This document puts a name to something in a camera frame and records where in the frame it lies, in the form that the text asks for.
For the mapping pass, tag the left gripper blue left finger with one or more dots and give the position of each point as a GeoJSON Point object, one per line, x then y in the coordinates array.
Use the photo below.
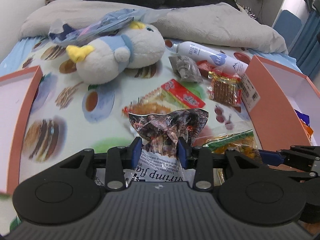
{"type": "Point", "coordinates": [135, 150]}

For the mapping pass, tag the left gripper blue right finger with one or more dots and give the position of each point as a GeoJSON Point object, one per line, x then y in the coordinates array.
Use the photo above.
{"type": "Point", "coordinates": [184, 153]}

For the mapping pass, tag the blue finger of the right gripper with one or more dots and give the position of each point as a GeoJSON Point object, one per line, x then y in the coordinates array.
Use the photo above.
{"type": "Point", "coordinates": [271, 158]}

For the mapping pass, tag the dark shrimp snack bag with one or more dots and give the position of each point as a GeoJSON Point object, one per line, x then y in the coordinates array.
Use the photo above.
{"type": "Point", "coordinates": [159, 160]}

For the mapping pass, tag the blue white snack bag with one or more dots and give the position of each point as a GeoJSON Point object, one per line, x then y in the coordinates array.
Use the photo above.
{"type": "Point", "coordinates": [303, 117]}

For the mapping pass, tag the grey foil snack packet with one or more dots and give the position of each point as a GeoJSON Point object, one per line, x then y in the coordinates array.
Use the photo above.
{"type": "Point", "coordinates": [186, 69]}

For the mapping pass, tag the green yellow snack bag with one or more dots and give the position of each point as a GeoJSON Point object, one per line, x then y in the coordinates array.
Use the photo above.
{"type": "Point", "coordinates": [243, 142]}

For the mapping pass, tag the pink box right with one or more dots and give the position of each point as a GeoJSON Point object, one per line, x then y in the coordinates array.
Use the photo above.
{"type": "Point", "coordinates": [271, 93]}

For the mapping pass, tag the red gold snack packet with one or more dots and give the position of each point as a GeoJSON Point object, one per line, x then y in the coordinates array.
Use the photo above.
{"type": "Point", "coordinates": [167, 98]}

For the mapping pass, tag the printed bed sheet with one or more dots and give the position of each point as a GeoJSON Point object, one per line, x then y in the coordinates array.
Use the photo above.
{"type": "Point", "coordinates": [68, 115]}

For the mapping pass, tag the orange red snack packet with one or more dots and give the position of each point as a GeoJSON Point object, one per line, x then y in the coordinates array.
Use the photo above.
{"type": "Point", "coordinates": [225, 88]}

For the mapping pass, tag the blue white plush penguin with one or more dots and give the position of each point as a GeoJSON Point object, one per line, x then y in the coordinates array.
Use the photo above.
{"type": "Point", "coordinates": [100, 61]}

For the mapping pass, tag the white spray bottle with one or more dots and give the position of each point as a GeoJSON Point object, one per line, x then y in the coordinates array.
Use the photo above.
{"type": "Point", "coordinates": [197, 52]}

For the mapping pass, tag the blue curtain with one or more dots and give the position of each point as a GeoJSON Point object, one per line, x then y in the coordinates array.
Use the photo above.
{"type": "Point", "coordinates": [306, 47]}

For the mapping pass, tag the light blue plastic bag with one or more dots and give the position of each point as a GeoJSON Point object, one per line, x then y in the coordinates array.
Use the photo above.
{"type": "Point", "coordinates": [63, 34]}

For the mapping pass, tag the grey blanket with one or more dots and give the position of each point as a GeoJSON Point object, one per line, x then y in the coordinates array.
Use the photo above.
{"type": "Point", "coordinates": [216, 24]}

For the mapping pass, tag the pink box lid left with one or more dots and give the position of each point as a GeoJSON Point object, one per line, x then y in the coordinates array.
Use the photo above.
{"type": "Point", "coordinates": [18, 90]}

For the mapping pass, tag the blue chair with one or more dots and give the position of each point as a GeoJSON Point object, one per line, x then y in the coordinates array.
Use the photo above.
{"type": "Point", "coordinates": [288, 26]}

